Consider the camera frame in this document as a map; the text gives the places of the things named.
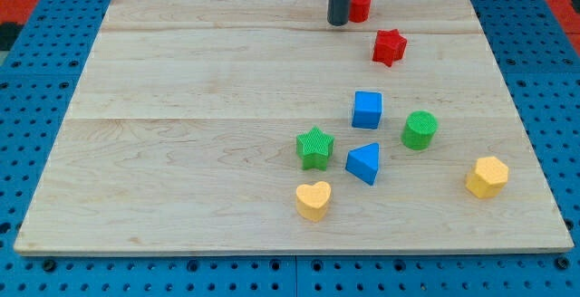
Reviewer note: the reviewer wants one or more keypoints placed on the green star block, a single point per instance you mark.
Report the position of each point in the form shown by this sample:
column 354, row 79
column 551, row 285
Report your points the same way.
column 314, row 148

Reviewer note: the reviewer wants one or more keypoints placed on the yellow heart block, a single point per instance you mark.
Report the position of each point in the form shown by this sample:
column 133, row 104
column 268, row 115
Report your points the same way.
column 312, row 201

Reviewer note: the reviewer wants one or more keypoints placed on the blue triangle block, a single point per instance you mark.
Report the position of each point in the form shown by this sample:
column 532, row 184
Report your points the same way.
column 364, row 162

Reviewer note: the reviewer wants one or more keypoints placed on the blue cube block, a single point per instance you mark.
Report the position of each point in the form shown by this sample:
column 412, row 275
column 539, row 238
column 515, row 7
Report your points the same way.
column 367, row 110

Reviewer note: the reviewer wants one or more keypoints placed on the light wooden board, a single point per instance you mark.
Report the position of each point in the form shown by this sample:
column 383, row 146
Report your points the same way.
column 180, row 137

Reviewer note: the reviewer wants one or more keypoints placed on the green cylinder block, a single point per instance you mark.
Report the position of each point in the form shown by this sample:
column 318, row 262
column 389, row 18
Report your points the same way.
column 419, row 129

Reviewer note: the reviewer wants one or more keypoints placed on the red star block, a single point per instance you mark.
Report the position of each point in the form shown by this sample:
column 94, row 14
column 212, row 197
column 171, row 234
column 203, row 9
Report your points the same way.
column 389, row 47

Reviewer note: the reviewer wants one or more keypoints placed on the red cylinder block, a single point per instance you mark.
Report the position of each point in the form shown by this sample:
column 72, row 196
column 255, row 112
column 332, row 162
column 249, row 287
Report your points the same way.
column 359, row 10

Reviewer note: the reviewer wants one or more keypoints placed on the yellow hexagon block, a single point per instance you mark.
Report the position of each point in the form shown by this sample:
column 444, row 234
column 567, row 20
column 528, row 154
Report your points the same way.
column 487, row 177

